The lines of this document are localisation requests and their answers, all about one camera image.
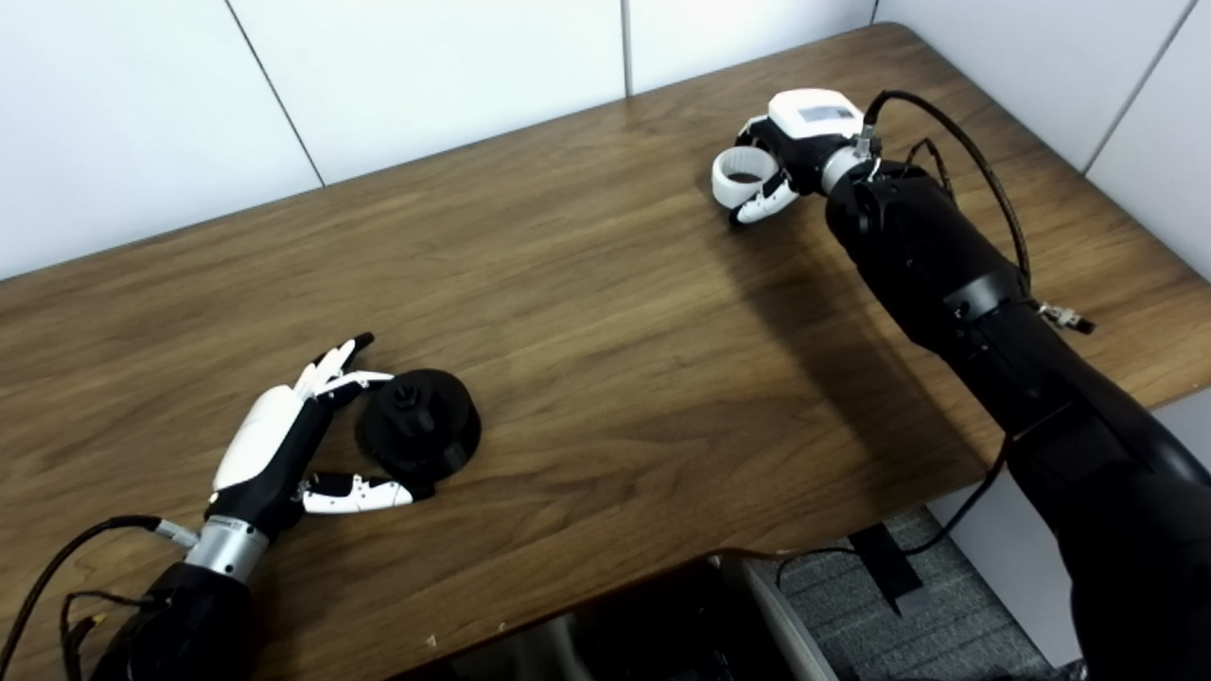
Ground black table foot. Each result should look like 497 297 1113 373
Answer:
847 523 928 616

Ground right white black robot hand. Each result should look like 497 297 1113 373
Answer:
728 88 867 226

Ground white toothed plastic ring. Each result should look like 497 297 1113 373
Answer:
711 145 786 211

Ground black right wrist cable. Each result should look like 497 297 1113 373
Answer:
776 89 1032 587

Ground thin wrist wires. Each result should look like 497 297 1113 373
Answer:
904 137 957 200
59 591 157 663

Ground glossy black robot torso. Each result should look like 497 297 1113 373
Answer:
397 558 834 681

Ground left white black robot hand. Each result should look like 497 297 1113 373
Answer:
210 331 417 540

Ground round black plastic part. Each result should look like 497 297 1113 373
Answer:
355 368 483 485

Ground thin left wrist wires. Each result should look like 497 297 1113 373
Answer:
59 591 157 663

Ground thin right wrist wires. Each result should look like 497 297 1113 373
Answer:
904 137 957 200

